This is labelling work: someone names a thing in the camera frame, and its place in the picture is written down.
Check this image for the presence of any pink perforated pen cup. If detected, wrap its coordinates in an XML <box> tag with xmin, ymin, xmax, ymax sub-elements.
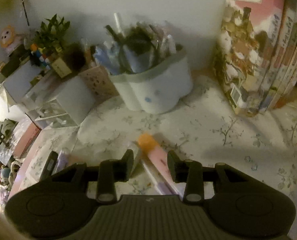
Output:
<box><xmin>78</xmin><ymin>66</ymin><xmax>119</xmax><ymax>100</ymax></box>

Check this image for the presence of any clear plastic drawer tray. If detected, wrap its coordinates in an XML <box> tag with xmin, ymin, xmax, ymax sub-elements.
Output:
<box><xmin>21</xmin><ymin>137</ymin><xmax>89</xmax><ymax>189</ymax></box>

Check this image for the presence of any pink plush doll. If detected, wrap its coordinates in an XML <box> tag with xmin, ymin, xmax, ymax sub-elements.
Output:
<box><xmin>0</xmin><ymin>25</ymin><xmax>24</xmax><ymax>56</ymax></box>

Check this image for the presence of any white flower-shaped pen holder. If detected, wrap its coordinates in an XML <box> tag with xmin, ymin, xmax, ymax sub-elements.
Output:
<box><xmin>94</xmin><ymin>12</ymin><xmax>193</xmax><ymax>114</ymax></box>

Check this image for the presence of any floral tablecloth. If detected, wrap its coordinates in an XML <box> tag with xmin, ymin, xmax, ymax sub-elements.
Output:
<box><xmin>8</xmin><ymin>74</ymin><xmax>297</xmax><ymax>238</ymax></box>

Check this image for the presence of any pink book stack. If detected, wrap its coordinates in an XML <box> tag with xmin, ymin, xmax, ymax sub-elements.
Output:
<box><xmin>12</xmin><ymin>123</ymin><xmax>41</xmax><ymax>158</ymax></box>

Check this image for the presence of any colourful rubik cube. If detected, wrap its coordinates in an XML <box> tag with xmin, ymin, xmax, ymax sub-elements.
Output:
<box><xmin>30</xmin><ymin>43</ymin><xmax>50</xmax><ymax>70</ymax></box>

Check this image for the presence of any stack of cartoon books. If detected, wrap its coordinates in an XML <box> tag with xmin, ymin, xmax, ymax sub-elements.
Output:
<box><xmin>213</xmin><ymin>0</ymin><xmax>297</xmax><ymax>116</ymax></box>

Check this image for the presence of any white desktop drawer organizer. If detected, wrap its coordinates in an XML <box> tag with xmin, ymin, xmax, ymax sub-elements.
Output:
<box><xmin>19</xmin><ymin>70</ymin><xmax>96</xmax><ymax>129</ymax></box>

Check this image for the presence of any orange cap highlighter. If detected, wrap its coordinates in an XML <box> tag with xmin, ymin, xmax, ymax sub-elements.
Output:
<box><xmin>138</xmin><ymin>133</ymin><xmax>185</xmax><ymax>198</ymax></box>

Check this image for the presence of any potted green plant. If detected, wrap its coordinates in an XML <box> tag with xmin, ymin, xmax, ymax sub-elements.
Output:
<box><xmin>32</xmin><ymin>14</ymin><xmax>87</xmax><ymax>78</ymax></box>

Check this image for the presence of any small purple correction pen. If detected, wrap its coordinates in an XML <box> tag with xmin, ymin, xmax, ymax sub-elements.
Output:
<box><xmin>141</xmin><ymin>159</ymin><xmax>175</xmax><ymax>195</ymax></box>

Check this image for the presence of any black marker pen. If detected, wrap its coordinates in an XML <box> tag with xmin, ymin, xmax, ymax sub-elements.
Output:
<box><xmin>39</xmin><ymin>151</ymin><xmax>58</xmax><ymax>181</ymax></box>

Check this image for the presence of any white storage box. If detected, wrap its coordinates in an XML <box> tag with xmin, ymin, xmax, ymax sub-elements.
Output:
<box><xmin>3</xmin><ymin>61</ymin><xmax>42</xmax><ymax>103</ymax></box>

